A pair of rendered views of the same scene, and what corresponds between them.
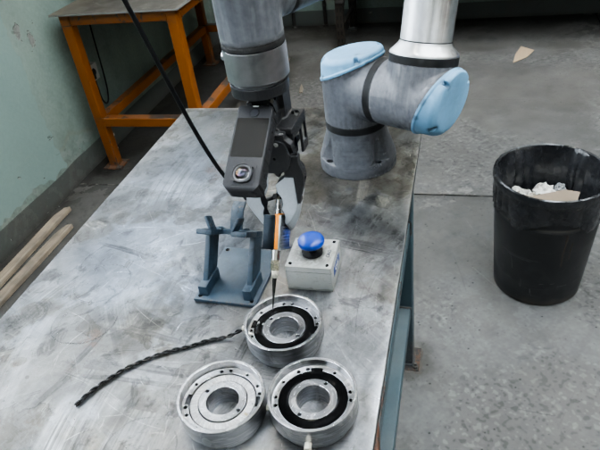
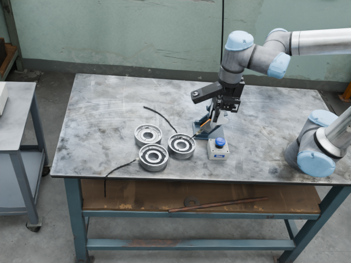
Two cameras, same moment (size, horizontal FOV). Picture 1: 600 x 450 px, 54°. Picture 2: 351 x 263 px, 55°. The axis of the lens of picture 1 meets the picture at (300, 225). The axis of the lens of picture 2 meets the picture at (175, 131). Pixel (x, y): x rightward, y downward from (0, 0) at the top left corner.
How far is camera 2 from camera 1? 0.81 m
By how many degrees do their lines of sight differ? 47
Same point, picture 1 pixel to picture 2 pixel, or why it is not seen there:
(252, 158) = (201, 93)
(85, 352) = (163, 102)
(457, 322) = not seen: outside the picture
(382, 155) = not seen: hidden behind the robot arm
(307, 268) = (210, 145)
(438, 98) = (304, 156)
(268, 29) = (228, 65)
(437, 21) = (335, 133)
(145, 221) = not seen: hidden behind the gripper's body
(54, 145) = (327, 68)
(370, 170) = (291, 162)
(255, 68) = (221, 72)
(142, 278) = (199, 106)
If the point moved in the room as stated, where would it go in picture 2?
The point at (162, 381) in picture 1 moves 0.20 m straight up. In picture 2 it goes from (156, 122) to (161, 83)
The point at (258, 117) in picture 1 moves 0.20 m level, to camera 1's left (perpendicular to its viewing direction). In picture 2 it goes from (217, 86) to (192, 54)
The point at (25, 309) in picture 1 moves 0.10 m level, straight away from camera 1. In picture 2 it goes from (176, 83) to (188, 75)
